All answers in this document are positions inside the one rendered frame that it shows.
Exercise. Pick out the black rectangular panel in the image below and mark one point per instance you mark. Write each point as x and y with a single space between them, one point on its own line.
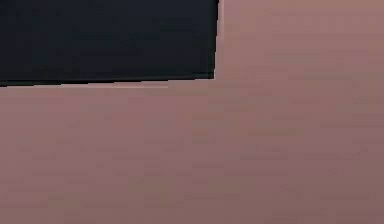
106 40

